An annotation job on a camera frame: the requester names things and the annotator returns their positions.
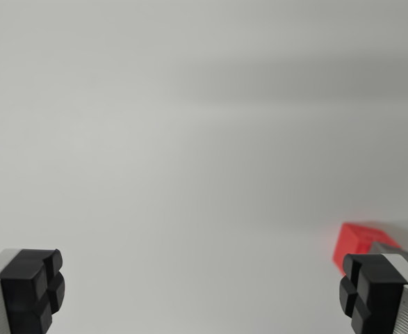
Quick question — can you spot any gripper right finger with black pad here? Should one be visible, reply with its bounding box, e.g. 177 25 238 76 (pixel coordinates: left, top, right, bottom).
338 241 408 334

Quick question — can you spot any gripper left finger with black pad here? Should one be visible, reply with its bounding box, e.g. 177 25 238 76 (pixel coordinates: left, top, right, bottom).
0 248 66 334

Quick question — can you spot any red embossed soft cube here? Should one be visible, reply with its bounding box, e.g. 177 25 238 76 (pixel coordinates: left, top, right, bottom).
332 222 402 277

